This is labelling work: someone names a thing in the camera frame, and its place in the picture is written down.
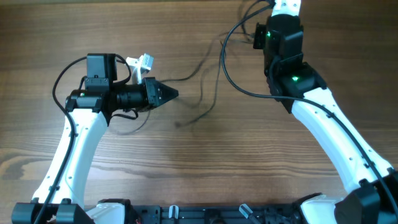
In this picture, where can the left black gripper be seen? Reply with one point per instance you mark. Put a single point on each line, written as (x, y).
(150, 89)

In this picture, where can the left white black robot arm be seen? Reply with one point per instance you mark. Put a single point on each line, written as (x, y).
(112, 87)

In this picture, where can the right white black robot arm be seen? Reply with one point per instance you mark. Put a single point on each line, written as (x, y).
(369, 180)

